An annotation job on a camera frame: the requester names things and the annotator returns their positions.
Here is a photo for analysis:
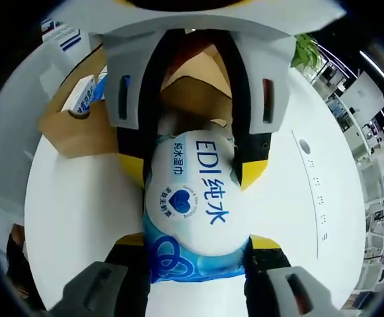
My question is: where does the green plant in white pot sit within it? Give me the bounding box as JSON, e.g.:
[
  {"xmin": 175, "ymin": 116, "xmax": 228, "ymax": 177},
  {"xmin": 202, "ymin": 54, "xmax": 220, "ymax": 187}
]
[{"xmin": 292, "ymin": 32, "xmax": 321, "ymax": 72}]

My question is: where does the round grey table grommet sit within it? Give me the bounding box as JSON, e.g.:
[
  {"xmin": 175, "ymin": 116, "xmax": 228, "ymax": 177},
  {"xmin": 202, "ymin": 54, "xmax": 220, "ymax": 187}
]
[{"xmin": 297, "ymin": 138, "xmax": 312, "ymax": 155}]

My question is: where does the white table socket strip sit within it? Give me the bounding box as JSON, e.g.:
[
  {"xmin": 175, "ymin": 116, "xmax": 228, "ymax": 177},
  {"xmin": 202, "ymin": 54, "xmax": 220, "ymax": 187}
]
[{"xmin": 290, "ymin": 130, "xmax": 330, "ymax": 260}]

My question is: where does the blue poster board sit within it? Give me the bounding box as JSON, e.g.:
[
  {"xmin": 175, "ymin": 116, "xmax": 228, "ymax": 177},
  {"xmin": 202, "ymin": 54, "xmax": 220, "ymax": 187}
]
[{"xmin": 41, "ymin": 18, "xmax": 82, "ymax": 52}]

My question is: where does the brown cardboard shoe box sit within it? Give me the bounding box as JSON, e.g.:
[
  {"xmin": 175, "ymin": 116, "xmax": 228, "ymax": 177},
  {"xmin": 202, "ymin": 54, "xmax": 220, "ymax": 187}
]
[{"xmin": 38, "ymin": 28, "xmax": 237, "ymax": 159}]

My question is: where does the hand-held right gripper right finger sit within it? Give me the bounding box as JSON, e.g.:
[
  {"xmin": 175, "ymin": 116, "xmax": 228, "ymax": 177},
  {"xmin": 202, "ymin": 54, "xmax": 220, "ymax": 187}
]
[{"xmin": 243, "ymin": 234, "xmax": 342, "ymax": 317}]

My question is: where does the white soft wet wipes pack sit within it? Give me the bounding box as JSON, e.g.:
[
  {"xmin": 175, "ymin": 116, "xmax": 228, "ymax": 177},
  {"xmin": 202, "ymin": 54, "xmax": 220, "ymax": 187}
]
[{"xmin": 143, "ymin": 129, "xmax": 254, "ymax": 285}]

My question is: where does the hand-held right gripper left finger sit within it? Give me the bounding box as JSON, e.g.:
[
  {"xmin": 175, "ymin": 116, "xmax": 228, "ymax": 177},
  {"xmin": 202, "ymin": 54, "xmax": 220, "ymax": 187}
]
[{"xmin": 48, "ymin": 232, "xmax": 153, "ymax": 317}]

